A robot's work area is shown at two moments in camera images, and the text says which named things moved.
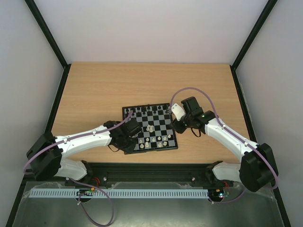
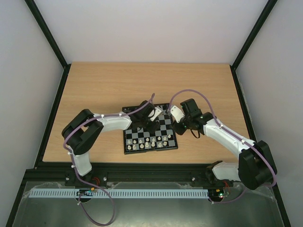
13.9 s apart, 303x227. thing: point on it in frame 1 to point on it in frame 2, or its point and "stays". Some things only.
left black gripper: (129, 149) to (153, 127)
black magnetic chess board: (157, 133) stays
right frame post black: (234, 65) stays
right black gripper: (178, 126) stays
